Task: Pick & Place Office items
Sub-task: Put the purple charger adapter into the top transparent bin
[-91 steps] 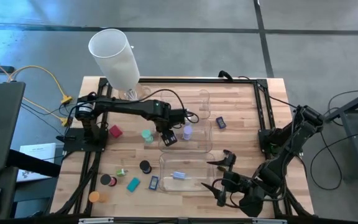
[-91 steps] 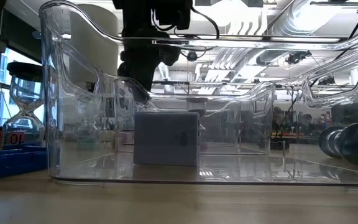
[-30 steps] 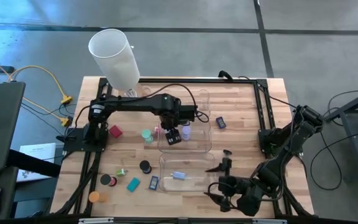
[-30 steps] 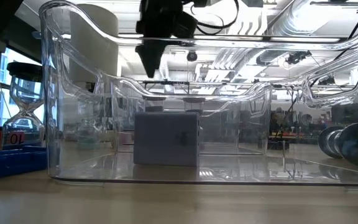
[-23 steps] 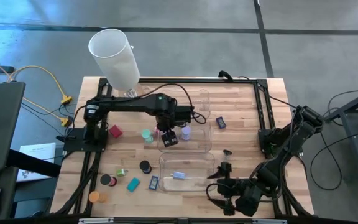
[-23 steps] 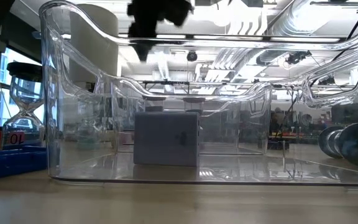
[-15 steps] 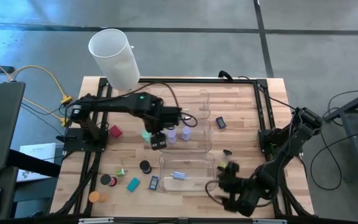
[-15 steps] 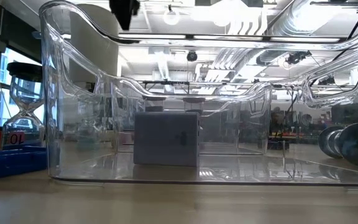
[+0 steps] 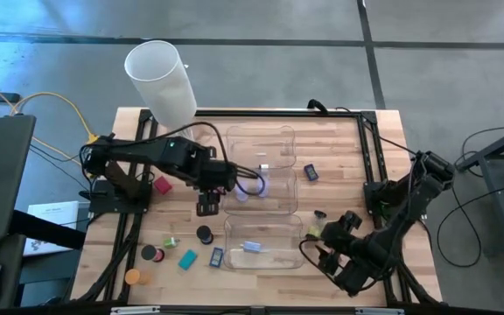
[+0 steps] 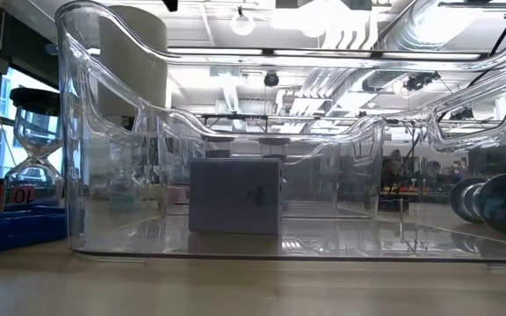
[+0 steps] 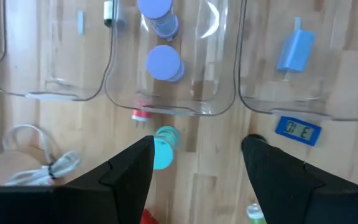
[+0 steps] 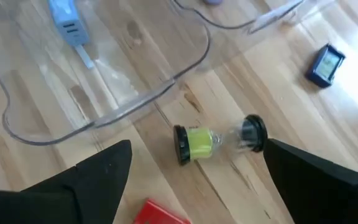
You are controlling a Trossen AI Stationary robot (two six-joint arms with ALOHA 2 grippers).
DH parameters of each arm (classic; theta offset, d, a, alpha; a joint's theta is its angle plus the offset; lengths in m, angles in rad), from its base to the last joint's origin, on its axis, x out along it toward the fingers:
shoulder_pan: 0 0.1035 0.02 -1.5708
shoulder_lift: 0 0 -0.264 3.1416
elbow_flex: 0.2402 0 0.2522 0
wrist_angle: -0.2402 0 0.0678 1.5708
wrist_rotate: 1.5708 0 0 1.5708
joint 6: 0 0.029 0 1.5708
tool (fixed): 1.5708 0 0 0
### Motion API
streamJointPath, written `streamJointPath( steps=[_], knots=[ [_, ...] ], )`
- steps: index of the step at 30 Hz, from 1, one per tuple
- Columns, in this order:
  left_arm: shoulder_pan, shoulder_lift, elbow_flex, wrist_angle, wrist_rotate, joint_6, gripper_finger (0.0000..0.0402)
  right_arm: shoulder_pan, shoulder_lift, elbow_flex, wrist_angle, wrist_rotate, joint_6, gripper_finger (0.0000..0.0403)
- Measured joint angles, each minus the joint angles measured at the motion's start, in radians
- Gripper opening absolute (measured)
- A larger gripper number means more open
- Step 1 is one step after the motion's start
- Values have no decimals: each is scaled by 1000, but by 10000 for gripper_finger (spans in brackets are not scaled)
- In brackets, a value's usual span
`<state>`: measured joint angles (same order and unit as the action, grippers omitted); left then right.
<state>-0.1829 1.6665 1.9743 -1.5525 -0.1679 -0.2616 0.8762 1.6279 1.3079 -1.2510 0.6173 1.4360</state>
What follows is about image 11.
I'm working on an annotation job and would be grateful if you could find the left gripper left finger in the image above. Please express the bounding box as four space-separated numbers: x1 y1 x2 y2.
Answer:
53 135 156 224

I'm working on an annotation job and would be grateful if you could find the light blue charger cube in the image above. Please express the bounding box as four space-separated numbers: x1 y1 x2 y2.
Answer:
276 17 317 82

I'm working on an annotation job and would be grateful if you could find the pink small plug charger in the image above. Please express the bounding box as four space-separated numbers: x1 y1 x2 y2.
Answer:
131 99 154 129

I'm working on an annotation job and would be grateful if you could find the white charger cube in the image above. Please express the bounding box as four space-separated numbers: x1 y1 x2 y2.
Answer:
103 0 126 28

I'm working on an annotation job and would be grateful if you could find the clear plastic bin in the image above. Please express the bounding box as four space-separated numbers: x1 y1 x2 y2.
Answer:
234 0 358 122
0 0 117 102
104 0 245 116

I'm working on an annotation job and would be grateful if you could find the clear coiled lamp cable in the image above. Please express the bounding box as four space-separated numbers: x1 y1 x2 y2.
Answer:
1 124 83 187

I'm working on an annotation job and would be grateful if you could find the red charger cube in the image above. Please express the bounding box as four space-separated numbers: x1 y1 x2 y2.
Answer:
140 208 160 224

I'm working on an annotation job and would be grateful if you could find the purple sand timer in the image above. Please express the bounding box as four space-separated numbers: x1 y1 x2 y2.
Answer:
145 45 186 83
137 0 180 40

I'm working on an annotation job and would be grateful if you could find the blue digital clock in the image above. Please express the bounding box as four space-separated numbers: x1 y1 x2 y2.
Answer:
274 115 323 147

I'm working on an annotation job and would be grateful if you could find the teal sand timer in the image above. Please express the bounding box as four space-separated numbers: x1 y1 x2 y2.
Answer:
152 125 181 171

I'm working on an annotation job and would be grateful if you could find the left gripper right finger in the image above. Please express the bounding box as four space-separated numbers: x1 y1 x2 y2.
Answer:
242 136 358 224

